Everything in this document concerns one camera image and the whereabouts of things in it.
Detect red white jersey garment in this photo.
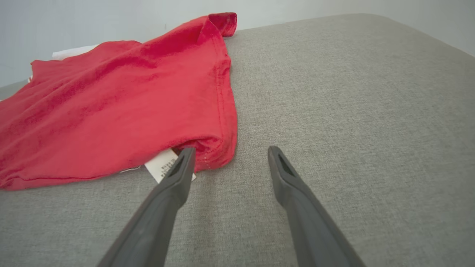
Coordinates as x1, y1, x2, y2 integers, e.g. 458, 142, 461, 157
0, 12, 238, 191

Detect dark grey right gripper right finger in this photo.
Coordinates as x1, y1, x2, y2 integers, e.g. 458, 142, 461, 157
268, 146, 366, 267

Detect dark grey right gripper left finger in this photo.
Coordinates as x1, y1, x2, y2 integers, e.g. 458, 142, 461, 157
97, 147, 196, 267

